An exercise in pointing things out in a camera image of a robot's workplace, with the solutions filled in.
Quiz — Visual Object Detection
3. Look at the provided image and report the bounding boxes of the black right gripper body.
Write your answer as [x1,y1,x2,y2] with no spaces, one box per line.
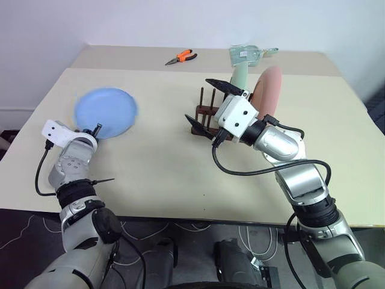
[210,88,251,148]

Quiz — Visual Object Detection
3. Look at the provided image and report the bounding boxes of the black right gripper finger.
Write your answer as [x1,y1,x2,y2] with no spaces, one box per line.
[205,78,245,96]
[183,114,216,141]

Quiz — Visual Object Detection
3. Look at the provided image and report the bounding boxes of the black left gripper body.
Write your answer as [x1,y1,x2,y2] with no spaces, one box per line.
[78,128,99,141]

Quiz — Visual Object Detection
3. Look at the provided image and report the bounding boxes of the blue plate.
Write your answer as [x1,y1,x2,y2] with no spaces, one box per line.
[73,87,140,140]

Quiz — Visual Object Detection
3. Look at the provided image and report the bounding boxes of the dark wooden dish rack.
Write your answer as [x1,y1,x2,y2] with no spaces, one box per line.
[190,87,236,143]

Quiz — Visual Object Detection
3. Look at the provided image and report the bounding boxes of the green plate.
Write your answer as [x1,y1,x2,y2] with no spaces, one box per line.
[229,63,249,92]

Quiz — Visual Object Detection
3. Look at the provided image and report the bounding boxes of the clear plastic bag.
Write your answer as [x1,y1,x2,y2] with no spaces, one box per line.
[229,44,279,67]

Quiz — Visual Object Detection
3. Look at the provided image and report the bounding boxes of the pink plate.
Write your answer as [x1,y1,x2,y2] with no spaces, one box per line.
[250,66,283,120]

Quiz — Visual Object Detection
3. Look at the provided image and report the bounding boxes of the dark rounded shape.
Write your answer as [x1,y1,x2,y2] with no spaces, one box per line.
[213,237,261,286]

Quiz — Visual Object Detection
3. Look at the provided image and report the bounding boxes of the black box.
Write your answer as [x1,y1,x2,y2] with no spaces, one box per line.
[257,265,281,284]

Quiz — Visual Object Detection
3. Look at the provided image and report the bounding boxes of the black chair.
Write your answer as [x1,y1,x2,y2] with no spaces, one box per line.
[367,89,385,135]

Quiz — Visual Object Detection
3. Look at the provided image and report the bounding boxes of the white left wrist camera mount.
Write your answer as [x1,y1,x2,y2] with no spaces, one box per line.
[41,119,99,149]

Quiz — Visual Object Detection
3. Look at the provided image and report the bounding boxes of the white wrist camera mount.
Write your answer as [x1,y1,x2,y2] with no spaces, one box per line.
[41,119,99,149]
[215,94,260,141]

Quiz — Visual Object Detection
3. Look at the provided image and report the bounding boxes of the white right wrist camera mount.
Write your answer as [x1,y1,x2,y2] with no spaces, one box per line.
[215,94,260,141]

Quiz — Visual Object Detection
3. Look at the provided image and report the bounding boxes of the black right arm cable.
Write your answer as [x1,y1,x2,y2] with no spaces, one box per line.
[211,137,332,199]

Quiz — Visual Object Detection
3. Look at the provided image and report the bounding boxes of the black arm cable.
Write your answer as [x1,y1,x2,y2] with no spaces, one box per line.
[35,140,58,197]
[211,137,332,199]

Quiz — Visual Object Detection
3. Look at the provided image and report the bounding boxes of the orange handled pliers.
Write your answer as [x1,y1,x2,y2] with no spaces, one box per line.
[164,49,199,67]

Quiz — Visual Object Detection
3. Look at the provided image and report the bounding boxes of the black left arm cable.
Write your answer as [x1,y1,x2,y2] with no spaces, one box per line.
[35,140,58,197]

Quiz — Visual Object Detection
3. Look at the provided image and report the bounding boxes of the short black wrist cable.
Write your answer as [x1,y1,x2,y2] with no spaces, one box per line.
[260,114,303,140]

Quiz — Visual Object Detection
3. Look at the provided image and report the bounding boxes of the dark object at wall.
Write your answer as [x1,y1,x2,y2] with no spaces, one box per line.
[0,129,19,161]

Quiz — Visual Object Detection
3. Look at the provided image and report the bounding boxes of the white floor cable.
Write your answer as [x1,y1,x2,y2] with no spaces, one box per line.
[238,225,288,260]
[119,220,213,266]
[0,214,63,251]

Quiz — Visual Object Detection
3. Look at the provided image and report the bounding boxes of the black left shoulder cable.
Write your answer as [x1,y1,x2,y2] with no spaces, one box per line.
[109,231,147,289]

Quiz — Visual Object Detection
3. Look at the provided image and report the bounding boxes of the black shoulder cable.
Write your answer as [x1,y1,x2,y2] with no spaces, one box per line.
[109,231,147,289]
[285,213,302,289]

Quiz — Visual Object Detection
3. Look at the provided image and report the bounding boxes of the black right shoulder cable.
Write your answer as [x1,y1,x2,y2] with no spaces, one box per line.
[285,213,302,289]

